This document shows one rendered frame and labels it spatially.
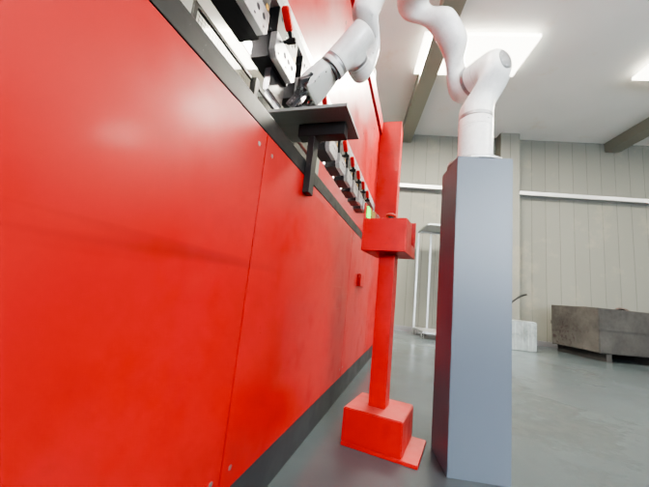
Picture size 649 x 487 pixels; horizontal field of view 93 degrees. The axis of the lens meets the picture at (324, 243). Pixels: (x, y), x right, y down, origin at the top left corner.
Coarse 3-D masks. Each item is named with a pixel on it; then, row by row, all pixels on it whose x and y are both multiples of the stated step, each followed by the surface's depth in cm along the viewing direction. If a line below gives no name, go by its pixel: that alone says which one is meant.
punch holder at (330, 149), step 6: (324, 144) 148; (330, 144) 149; (336, 144) 160; (318, 150) 150; (324, 150) 149; (330, 150) 150; (336, 150) 160; (318, 156) 156; (324, 156) 155; (330, 156) 155; (336, 156) 160
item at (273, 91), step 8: (272, 72) 97; (264, 80) 96; (272, 80) 98; (264, 88) 95; (272, 88) 98; (280, 88) 103; (272, 96) 99; (280, 96) 103; (272, 104) 100; (280, 104) 104
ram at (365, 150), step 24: (288, 0) 98; (312, 0) 118; (336, 0) 148; (312, 24) 120; (336, 24) 150; (312, 48) 121; (336, 96) 157; (360, 96) 214; (360, 120) 218; (360, 144) 222; (360, 168) 227
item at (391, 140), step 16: (384, 128) 318; (400, 128) 313; (384, 144) 315; (400, 144) 310; (320, 160) 332; (384, 160) 311; (400, 160) 319; (320, 176) 329; (384, 176) 309; (336, 192) 320; (384, 192) 306; (352, 208) 312; (384, 208) 303
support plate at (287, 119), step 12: (288, 108) 87; (300, 108) 86; (312, 108) 84; (324, 108) 84; (336, 108) 83; (348, 108) 83; (276, 120) 92; (288, 120) 91; (300, 120) 91; (312, 120) 90; (324, 120) 89; (336, 120) 89; (348, 120) 88; (288, 132) 99; (348, 132) 95
